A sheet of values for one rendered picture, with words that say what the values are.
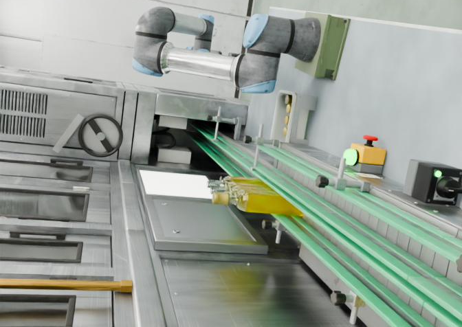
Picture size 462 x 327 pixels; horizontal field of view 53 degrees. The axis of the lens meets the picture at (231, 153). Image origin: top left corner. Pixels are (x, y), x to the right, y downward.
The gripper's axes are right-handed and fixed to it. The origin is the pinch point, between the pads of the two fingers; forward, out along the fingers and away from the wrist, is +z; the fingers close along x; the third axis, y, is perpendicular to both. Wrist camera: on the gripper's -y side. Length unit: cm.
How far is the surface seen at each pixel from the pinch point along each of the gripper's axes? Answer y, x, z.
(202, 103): 20.2, 25.7, -19.5
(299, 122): -59, 11, 0
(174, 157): 27, 59, -28
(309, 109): -59, 6, 3
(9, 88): 21, 31, -112
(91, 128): 17, 45, -73
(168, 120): 28, 39, -35
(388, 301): -147, 25, -11
